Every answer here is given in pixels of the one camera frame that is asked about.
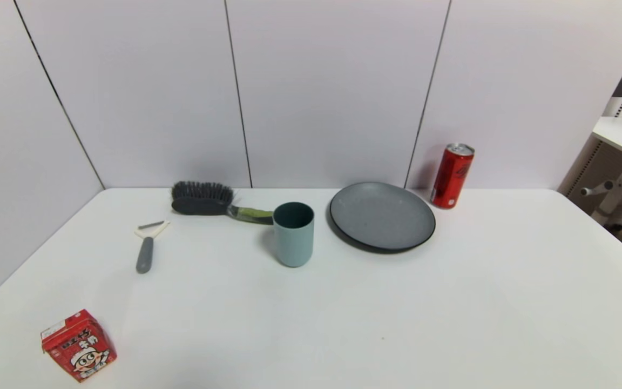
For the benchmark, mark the red soda can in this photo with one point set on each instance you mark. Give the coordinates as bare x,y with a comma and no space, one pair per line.
452,175

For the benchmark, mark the gray round plate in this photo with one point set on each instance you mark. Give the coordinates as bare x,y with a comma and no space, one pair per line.
382,216

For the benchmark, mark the teal plastic cup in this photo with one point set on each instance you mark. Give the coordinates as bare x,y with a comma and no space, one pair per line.
293,237

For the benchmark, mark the red cartoon milk carton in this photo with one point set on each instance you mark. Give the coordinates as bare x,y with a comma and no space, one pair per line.
76,346

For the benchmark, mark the white desk leg frame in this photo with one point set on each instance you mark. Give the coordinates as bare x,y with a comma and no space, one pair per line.
621,189

